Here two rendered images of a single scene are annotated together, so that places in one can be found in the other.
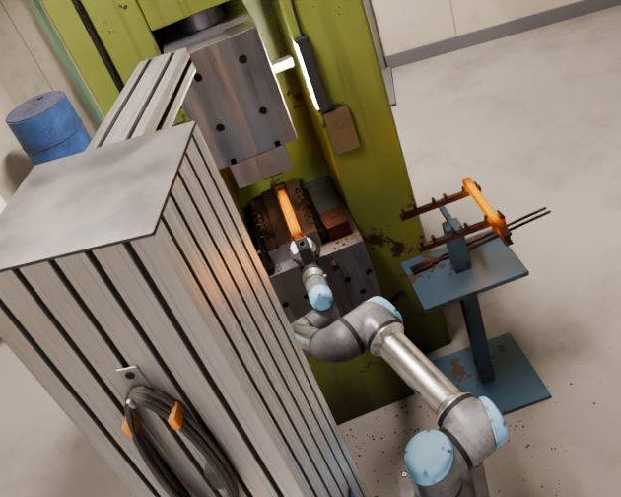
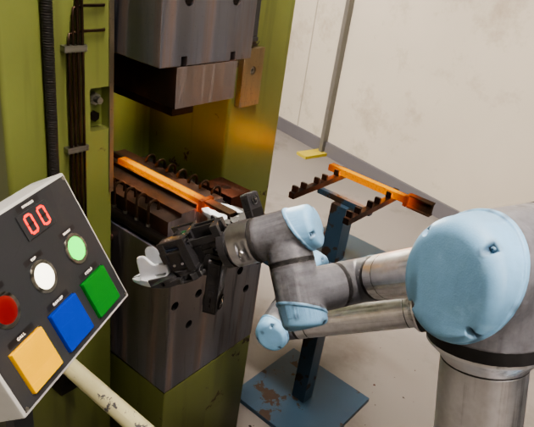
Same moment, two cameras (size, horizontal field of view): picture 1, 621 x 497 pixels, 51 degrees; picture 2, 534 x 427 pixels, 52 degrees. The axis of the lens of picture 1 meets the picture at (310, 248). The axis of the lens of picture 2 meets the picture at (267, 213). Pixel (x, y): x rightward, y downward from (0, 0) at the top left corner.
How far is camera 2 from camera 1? 1.66 m
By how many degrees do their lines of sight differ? 47
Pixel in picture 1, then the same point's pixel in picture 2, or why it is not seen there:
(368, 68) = (286, 12)
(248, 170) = (194, 82)
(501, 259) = (363, 249)
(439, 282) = not seen: hidden behind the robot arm
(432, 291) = not seen: hidden behind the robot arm
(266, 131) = (230, 32)
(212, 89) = not seen: outside the picture
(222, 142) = (183, 24)
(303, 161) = (128, 130)
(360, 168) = (245, 133)
